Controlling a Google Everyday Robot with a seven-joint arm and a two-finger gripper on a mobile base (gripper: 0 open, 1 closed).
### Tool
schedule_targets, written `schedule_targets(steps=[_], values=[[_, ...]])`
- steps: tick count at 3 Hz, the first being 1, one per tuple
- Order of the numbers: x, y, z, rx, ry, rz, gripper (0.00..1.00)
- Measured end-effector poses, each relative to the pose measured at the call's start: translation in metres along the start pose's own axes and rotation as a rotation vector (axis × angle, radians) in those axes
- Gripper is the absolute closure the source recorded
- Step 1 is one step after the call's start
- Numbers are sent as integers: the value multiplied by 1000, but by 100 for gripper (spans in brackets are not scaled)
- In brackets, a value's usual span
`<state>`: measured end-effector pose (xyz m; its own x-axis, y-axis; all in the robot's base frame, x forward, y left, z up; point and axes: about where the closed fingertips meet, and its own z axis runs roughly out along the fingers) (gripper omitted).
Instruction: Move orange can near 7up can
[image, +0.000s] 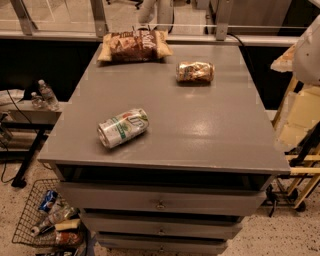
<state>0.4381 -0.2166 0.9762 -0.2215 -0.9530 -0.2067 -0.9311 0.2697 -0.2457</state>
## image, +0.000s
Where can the orange soda can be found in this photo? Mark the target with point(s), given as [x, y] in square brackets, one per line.
[195, 71]

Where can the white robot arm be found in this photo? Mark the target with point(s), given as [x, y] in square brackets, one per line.
[306, 61]

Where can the white green 7up can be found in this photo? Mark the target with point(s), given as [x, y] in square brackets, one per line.
[123, 127]

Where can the blue can in basket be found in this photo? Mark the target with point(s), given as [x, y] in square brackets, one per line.
[48, 201]

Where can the red can in basket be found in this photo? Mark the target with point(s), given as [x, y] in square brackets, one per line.
[68, 238]

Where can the grey drawer cabinet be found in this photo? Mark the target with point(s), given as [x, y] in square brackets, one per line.
[187, 182]

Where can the brown chip bag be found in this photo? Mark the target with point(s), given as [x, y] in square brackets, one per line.
[135, 46]

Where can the clear water bottle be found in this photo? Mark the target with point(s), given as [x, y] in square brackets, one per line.
[48, 95]

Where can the small clear bottle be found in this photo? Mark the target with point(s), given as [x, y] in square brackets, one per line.
[37, 101]

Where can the yellow sponge in basket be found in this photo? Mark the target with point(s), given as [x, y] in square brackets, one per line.
[68, 224]

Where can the plastic bottle in basket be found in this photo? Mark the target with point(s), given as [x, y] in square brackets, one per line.
[52, 219]

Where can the black side table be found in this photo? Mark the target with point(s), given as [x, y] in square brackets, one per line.
[23, 129]

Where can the wire basket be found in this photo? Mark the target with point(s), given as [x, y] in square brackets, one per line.
[31, 216]

